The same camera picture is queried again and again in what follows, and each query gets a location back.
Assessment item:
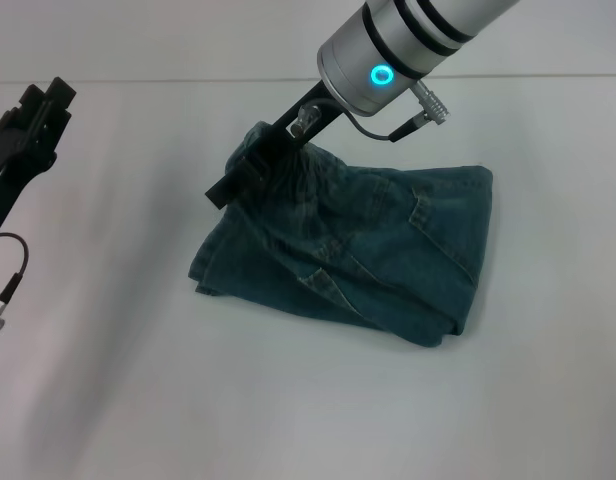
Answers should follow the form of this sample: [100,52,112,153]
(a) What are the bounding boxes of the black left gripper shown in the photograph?
[0,76,78,249]

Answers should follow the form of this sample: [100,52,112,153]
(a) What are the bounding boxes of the silver wrist camera cable plug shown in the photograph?
[289,99,339,137]

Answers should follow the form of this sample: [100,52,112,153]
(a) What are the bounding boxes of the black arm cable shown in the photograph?
[355,82,452,144]
[0,232,30,334]

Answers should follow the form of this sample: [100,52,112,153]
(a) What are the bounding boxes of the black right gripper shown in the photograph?
[205,82,349,211]

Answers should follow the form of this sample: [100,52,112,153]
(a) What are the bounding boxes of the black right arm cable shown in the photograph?
[355,82,452,144]

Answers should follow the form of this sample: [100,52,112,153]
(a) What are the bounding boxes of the blue denim shorts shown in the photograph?
[187,119,495,350]

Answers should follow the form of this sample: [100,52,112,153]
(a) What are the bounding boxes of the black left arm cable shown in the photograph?
[0,232,30,334]

